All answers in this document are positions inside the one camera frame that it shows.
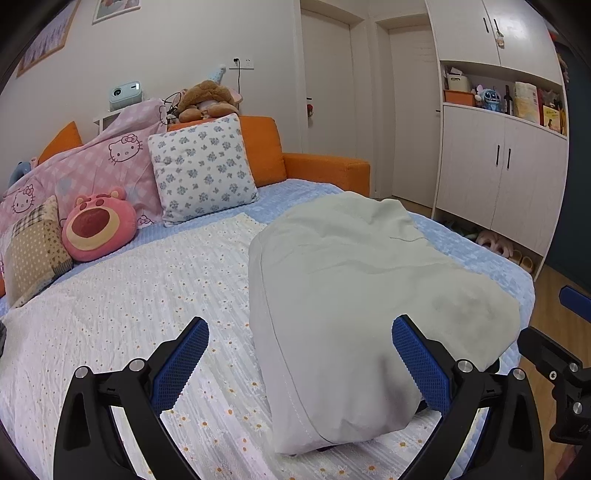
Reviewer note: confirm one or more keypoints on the white projector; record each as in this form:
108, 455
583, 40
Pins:
124, 94

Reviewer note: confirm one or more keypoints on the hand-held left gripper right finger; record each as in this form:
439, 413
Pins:
420, 360

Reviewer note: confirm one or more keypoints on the white shelf stand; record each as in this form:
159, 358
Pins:
104, 121

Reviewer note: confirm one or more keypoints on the dark wine bottle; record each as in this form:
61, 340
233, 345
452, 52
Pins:
508, 101

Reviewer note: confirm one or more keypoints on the row of colourful books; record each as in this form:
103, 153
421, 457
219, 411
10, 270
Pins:
551, 115

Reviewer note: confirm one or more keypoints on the white floral pillow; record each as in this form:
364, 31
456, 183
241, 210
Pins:
203, 170

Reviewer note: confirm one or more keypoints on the blue party hat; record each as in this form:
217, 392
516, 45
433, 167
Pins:
218, 76

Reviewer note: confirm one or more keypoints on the orange sofa bed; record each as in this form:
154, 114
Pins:
323, 170

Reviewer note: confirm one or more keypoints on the white door with red ornament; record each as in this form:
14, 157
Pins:
330, 83

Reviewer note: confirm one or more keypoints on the brown teddy bear plush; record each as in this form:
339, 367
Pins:
207, 99

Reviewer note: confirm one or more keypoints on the plain white door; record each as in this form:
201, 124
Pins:
408, 115

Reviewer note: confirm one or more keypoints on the wood framed purple poster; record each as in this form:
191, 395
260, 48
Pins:
46, 39

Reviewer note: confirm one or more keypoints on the patchwork polka dot pillow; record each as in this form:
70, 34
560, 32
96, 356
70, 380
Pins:
34, 254

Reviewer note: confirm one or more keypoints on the grey garment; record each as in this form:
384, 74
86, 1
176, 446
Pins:
2, 339

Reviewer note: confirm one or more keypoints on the white wall socket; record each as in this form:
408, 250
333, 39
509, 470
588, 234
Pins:
242, 62

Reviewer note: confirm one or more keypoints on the white framed poster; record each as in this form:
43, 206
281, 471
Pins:
115, 10

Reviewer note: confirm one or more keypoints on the red door ornament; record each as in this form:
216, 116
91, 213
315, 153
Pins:
309, 110

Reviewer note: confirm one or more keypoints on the beige hooded coat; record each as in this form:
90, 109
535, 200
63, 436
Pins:
360, 300

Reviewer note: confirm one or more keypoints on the orange storage box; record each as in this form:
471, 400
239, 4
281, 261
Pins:
459, 98

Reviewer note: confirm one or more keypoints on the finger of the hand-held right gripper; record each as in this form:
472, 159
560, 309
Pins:
577, 302
535, 344

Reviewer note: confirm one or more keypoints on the pink bear plush pillow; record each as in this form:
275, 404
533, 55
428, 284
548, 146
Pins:
97, 226

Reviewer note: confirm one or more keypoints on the blue alien plush toy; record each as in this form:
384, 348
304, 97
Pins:
490, 98

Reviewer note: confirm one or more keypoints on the white daisy print blanket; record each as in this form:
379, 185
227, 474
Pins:
138, 300

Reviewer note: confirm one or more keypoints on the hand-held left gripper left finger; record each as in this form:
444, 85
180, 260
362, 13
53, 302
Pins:
182, 360

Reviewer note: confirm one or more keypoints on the cream paper package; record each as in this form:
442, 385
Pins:
526, 101

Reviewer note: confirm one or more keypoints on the pink fluffy slippers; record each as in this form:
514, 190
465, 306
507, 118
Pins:
491, 242

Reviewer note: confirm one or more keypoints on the white storage container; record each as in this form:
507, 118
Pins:
458, 83

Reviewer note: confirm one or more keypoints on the beige slippers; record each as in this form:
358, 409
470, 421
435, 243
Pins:
522, 261

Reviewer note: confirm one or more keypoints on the orange cushion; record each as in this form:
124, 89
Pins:
62, 141

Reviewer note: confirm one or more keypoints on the pink cat print blanket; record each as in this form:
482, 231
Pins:
92, 166

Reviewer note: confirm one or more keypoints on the white wardrobe cabinet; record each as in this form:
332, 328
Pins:
471, 152

